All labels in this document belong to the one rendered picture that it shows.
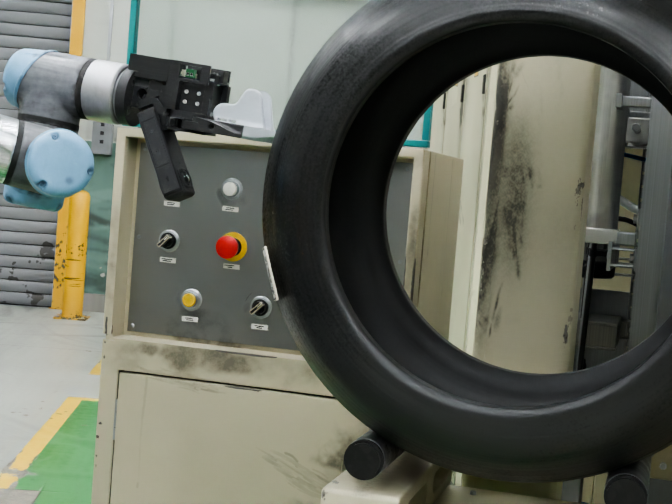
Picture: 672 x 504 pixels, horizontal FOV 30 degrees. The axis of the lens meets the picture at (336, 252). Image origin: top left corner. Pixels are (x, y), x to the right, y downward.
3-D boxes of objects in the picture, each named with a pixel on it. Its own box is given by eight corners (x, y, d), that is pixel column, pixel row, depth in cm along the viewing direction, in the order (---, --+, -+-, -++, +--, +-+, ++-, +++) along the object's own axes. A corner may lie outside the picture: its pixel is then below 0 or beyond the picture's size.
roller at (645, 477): (619, 456, 164) (615, 422, 164) (654, 454, 162) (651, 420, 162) (605, 519, 130) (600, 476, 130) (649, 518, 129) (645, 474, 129)
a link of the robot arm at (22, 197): (6, 203, 146) (24, 111, 146) (-4, 199, 157) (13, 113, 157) (72, 216, 149) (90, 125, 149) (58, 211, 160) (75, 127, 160)
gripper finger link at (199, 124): (239, 124, 144) (169, 112, 146) (237, 138, 144) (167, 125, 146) (252, 126, 148) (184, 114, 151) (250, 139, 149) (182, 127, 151)
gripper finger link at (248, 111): (289, 94, 144) (214, 81, 146) (280, 145, 144) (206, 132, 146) (297, 96, 147) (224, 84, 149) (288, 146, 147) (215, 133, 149)
